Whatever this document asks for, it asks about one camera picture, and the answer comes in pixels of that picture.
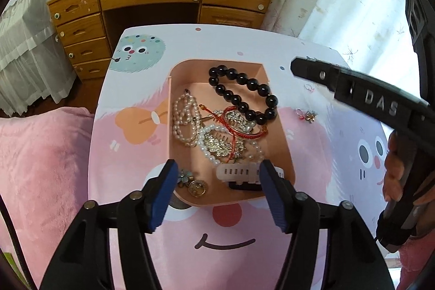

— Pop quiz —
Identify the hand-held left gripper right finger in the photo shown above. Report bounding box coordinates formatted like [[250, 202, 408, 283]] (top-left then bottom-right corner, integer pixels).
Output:
[[258, 160, 396, 290]]

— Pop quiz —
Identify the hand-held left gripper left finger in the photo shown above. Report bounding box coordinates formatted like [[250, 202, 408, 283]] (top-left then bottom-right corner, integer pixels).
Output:
[[40, 159, 179, 290]]

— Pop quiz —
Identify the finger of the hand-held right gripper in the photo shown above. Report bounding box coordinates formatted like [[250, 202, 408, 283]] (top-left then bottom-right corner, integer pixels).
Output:
[[404, 0, 435, 104], [290, 57, 435, 155]]

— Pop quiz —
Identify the flower earring with gold pendant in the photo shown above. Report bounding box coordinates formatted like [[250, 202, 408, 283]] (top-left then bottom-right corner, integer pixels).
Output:
[[176, 169, 209, 199]]

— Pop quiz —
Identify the pearl bracelet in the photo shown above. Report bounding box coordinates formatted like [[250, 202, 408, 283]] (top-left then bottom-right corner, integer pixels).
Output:
[[197, 124, 266, 169]]

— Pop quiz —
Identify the pearl necklace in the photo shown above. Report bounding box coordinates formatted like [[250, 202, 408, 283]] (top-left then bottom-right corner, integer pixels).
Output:
[[172, 89, 205, 148]]

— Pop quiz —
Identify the red cord bracelet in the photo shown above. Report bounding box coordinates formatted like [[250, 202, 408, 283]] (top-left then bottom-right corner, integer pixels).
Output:
[[200, 102, 270, 162]]

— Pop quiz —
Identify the rhinestone hair clip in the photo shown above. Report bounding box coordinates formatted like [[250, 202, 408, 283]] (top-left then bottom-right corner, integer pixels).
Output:
[[199, 108, 257, 164]]

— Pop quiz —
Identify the black bead bracelet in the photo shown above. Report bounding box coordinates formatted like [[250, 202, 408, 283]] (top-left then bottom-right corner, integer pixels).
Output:
[[208, 65, 279, 126]]

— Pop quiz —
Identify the pink plastic box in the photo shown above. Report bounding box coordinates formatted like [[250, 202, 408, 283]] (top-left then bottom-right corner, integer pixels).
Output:
[[165, 58, 296, 208]]

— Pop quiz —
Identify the person's right hand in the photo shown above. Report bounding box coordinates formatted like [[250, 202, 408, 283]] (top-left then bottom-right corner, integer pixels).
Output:
[[382, 133, 409, 203]]

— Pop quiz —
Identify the flower earring with red beads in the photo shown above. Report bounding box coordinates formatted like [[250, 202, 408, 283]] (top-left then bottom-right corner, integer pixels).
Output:
[[294, 108, 319, 124]]

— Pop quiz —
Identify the pink fleece clothing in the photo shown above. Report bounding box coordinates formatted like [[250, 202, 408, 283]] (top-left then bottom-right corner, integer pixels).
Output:
[[397, 232, 435, 290]]

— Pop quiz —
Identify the pink fleece blanket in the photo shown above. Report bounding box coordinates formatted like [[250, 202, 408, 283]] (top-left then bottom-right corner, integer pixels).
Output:
[[0, 107, 96, 290]]

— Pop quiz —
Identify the white lace cloth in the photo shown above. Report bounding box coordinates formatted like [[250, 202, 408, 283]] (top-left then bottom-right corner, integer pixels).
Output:
[[0, 0, 78, 118]]

